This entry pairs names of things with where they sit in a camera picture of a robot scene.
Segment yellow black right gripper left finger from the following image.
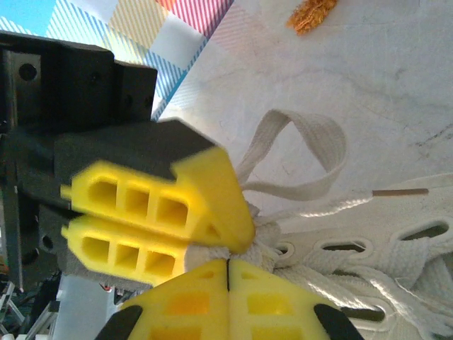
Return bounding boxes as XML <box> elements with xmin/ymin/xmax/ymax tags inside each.
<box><xmin>95</xmin><ymin>258</ymin><xmax>229</xmax><ymax>340</ymax></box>

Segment white canvas sneaker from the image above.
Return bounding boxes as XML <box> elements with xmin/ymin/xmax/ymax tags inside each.
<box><xmin>247</xmin><ymin>173</ymin><xmax>453</xmax><ymax>340</ymax></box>

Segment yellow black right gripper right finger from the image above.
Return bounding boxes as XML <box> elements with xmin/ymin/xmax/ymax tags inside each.
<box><xmin>229</xmin><ymin>260</ymin><xmax>365</xmax><ymax>340</ymax></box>

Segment white sneaker with laces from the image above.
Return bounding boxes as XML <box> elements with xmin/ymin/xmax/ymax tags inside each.
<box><xmin>183</xmin><ymin>108</ymin><xmax>453</xmax><ymax>319</ymax></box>

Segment brown plush monkey toy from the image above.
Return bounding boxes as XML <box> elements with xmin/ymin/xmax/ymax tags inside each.
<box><xmin>285</xmin><ymin>0</ymin><xmax>339</xmax><ymax>36</ymax></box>

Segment aluminium front rail beam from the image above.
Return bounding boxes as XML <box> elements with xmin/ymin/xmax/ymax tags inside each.
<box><xmin>0</xmin><ymin>279</ymin><xmax>59</xmax><ymax>340</ymax></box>

